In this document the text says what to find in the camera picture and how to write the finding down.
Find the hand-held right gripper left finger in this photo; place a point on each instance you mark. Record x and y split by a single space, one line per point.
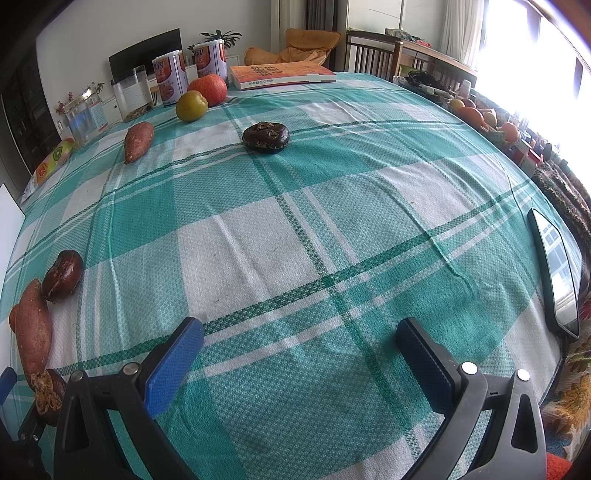
173 369

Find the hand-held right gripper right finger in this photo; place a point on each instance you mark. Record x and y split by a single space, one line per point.
427 369

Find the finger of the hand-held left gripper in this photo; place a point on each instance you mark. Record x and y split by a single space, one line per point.
7 385
32 427

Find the small sweet potato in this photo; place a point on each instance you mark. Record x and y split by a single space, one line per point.
137 141

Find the green apple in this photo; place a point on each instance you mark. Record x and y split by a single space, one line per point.
191 106

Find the orange-red apple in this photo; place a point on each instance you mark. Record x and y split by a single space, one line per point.
208 87

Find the cut dark brown mangosteen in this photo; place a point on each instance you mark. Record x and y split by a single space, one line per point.
48 397

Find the large sweet potato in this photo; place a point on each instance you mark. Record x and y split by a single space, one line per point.
32 332

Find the white board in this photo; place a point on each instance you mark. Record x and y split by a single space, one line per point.
10 203

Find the green white checked tablecloth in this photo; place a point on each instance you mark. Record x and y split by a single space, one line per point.
295 230

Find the colourful printed snack packet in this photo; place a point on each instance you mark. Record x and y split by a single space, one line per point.
54 159

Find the clear box with gold rim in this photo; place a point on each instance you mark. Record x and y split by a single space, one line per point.
85 117

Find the clear plastic container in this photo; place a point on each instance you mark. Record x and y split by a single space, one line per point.
131 94

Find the dark cabinet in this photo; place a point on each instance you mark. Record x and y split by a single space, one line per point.
23 106

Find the white bottle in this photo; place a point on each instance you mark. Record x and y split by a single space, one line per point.
465 86

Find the small red flower plant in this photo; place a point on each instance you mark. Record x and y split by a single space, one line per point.
62 104

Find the red label tin can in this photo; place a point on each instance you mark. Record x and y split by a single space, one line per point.
210 57
170 78

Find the black bag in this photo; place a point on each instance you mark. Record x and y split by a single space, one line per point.
422 78

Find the orange book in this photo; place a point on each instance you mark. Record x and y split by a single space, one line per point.
281 74

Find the black television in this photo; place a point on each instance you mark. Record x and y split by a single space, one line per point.
145 53

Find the wooden chair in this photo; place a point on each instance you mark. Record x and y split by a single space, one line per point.
371 53

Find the green potted plant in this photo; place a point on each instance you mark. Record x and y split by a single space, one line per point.
217 36

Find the colourful cloth bundle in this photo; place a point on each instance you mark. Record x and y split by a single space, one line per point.
406 33

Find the white curtain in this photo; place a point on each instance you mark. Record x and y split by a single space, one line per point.
455 27

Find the orange bean bag chair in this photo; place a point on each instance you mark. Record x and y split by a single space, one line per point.
295 46

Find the grey curtain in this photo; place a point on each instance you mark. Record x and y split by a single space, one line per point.
316 14

